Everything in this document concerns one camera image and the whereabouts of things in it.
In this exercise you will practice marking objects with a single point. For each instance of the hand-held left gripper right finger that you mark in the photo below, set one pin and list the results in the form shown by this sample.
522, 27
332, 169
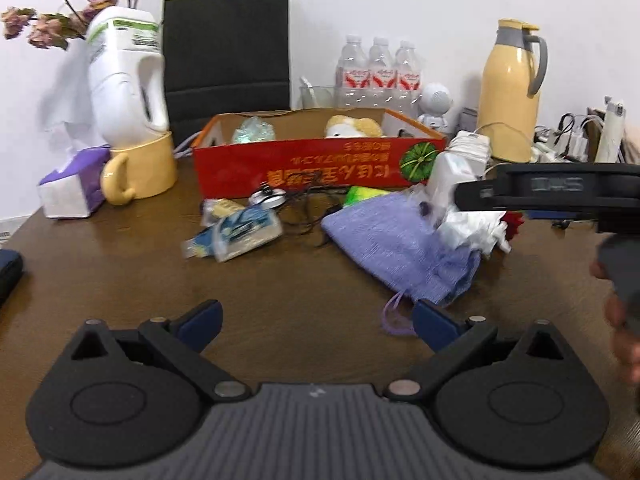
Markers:
435, 322

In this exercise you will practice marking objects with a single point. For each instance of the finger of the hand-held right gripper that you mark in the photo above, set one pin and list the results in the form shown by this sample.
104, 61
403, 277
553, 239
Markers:
482, 192

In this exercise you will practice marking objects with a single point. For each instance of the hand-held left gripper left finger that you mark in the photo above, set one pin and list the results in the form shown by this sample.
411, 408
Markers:
200, 322

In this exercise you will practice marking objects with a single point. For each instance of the white tissue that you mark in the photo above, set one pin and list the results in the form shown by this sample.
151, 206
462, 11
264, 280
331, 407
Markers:
470, 230

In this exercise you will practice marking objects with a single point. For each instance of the red artificial flower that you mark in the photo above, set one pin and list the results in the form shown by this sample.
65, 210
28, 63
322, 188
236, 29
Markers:
512, 222

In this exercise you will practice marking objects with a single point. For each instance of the blue snack packet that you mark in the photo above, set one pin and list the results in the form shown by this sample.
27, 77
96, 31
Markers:
240, 232

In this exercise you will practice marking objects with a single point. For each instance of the green tissue pack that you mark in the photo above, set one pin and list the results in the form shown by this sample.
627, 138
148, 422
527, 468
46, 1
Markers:
365, 195

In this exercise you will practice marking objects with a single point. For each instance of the small tan packet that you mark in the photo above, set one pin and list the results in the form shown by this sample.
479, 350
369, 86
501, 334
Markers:
227, 207

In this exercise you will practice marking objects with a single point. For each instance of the small white round disc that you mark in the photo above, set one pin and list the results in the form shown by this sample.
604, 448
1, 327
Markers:
270, 199

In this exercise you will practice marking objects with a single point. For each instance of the black earphones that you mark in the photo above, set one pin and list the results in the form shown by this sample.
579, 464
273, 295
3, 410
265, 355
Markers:
307, 210

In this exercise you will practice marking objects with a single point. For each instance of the red cardboard box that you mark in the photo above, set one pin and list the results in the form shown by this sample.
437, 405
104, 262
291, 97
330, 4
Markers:
300, 165

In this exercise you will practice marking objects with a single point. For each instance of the person's right hand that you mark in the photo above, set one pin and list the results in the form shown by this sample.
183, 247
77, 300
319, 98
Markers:
630, 355

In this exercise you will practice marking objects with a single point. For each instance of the white power bank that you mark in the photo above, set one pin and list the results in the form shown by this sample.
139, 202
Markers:
470, 142

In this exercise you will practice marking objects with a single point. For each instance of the white power strip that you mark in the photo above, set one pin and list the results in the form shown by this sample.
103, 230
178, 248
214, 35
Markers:
565, 145

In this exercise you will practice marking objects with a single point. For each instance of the small grey box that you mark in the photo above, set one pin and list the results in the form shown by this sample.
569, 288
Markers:
469, 120

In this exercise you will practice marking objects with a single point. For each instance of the yellow thermos jug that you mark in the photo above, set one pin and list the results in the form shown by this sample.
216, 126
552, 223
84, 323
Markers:
507, 95

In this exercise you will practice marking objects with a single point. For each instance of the white astronaut speaker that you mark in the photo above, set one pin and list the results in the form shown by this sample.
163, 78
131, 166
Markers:
436, 102

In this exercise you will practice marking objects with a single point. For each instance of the water bottle red label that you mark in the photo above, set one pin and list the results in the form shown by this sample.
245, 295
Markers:
407, 75
352, 72
382, 72

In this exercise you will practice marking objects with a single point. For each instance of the yellow plush toy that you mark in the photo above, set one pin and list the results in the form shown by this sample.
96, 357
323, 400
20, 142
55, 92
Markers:
350, 127

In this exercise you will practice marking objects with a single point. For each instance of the yellow mug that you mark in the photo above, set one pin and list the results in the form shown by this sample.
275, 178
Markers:
145, 170

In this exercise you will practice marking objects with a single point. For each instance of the glass cup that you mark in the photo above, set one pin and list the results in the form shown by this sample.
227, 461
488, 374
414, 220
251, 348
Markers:
320, 96

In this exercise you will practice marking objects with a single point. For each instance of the purple tissue pack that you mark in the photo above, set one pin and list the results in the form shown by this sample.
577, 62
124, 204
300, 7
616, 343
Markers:
70, 185

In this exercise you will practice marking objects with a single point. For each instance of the dark blue glasses case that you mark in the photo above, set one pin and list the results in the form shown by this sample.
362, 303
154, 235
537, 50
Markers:
9, 275

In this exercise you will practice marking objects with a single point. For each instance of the light green plastic bag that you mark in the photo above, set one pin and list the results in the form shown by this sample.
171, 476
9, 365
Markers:
255, 130

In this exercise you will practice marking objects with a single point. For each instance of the clear plastic spoon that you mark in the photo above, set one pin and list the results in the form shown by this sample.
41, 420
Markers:
307, 87

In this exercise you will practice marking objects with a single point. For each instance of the white detergent jug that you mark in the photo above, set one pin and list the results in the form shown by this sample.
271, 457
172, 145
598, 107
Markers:
125, 75

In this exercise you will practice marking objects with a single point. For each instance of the black paper bag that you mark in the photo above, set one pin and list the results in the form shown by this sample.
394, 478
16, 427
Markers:
225, 55

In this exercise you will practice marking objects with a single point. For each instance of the dried pink flower bouquet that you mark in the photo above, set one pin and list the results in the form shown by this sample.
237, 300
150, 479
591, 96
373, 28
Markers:
50, 25

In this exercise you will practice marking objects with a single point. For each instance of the white wall label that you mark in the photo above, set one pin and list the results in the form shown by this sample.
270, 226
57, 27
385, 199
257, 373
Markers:
12, 227

